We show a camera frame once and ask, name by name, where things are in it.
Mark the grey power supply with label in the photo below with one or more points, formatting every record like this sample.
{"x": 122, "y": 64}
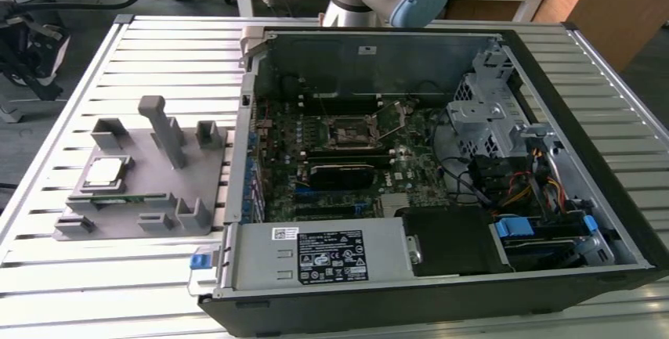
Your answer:
{"x": 252, "y": 253}

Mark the black open PC case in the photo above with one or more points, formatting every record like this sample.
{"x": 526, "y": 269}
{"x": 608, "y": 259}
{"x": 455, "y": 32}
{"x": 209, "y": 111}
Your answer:
{"x": 367, "y": 315}

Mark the black plastic shroud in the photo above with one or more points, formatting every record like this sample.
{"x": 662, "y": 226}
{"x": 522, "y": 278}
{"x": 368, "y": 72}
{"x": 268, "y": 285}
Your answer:
{"x": 449, "y": 237}

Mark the thin metal locking lever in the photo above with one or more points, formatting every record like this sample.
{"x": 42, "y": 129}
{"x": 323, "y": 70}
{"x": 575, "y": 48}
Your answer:
{"x": 395, "y": 130}
{"x": 325, "y": 109}

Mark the small blue drive clip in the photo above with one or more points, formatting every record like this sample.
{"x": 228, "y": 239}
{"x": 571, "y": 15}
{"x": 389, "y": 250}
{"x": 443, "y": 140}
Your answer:
{"x": 590, "y": 224}

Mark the black graphics card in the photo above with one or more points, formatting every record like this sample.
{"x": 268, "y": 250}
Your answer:
{"x": 340, "y": 177}

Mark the blue case latch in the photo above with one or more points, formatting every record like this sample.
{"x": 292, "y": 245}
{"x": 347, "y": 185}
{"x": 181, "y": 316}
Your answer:
{"x": 201, "y": 261}

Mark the green motherboard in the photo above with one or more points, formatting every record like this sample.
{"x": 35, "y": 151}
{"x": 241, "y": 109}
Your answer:
{"x": 427, "y": 174}

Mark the silver chipset heatsink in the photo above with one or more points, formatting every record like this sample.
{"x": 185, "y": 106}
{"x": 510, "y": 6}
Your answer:
{"x": 395, "y": 204}

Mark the silver drive cage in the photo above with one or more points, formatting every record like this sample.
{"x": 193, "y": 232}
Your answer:
{"x": 471, "y": 114}

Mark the black RAM slot bank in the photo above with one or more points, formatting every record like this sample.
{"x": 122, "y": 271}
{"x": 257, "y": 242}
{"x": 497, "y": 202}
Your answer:
{"x": 340, "y": 102}
{"x": 348, "y": 157}

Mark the silver CPU green edge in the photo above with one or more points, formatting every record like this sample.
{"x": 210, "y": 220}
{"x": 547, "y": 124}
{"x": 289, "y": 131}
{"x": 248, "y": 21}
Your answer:
{"x": 105, "y": 170}

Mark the green RAM stick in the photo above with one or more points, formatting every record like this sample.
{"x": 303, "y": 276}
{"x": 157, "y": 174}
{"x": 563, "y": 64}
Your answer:
{"x": 137, "y": 198}

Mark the blue disk carrier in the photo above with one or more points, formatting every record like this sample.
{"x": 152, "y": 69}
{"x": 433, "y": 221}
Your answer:
{"x": 515, "y": 229}

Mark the brown wooden cabinet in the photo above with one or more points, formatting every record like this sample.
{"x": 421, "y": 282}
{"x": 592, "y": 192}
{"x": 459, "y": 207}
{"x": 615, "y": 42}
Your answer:
{"x": 623, "y": 10}

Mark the grey plastic parts rack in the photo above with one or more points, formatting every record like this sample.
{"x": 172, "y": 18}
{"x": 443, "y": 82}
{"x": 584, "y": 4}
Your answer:
{"x": 152, "y": 182}

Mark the CPU socket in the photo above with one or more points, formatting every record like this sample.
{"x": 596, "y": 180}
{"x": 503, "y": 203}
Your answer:
{"x": 348, "y": 133}

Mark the grey stand foot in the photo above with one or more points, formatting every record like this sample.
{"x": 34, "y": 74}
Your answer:
{"x": 11, "y": 116}

